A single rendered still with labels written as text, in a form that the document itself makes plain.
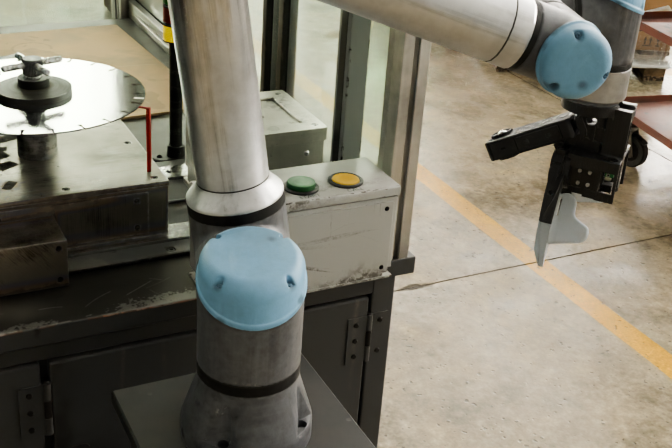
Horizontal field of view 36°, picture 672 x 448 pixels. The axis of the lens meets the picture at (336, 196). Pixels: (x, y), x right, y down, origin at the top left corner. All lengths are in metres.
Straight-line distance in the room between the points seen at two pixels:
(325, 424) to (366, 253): 0.34
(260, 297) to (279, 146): 0.59
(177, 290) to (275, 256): 0.40
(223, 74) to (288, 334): 0.29
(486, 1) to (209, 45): 0.30
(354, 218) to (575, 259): 1.91
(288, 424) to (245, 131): 0.33
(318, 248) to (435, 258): 1.74
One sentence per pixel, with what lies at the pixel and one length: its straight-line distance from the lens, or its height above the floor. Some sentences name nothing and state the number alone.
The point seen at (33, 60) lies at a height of 1.00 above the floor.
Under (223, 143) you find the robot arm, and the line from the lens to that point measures 1.15.
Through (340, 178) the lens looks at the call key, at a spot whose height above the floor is 0.90.
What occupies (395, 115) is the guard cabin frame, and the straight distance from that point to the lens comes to 1.49.
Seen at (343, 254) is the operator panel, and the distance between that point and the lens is 1.48.
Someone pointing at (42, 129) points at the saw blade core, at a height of 0.95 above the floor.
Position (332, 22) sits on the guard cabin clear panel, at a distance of 1.69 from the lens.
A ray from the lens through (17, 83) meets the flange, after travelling 1.64.
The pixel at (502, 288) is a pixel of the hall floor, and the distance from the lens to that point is 3.08.
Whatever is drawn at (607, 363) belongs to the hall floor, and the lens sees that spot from 2.84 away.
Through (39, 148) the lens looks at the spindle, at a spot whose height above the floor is 0.87.
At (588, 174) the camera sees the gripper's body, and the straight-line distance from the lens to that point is 1.28.
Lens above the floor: 1.51
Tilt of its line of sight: 25 degrees down
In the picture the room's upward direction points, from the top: 4 degrees clockwise
